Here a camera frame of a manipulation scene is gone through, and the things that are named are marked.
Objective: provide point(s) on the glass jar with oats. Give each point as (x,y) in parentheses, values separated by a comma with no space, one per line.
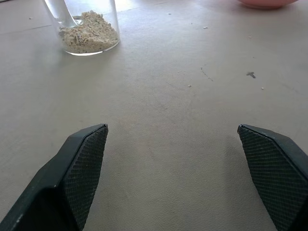
(91,36)

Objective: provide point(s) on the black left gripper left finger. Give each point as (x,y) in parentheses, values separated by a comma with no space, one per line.
(65,175)

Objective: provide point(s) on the beige oat flakes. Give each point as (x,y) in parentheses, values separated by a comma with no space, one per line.
(89,34)

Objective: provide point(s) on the metal spoon in jar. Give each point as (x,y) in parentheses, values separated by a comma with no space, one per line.
(67,16)

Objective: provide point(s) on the pink bowl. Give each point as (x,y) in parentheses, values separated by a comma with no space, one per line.
(265,3)

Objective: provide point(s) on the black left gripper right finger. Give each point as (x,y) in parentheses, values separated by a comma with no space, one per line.
(276,168)

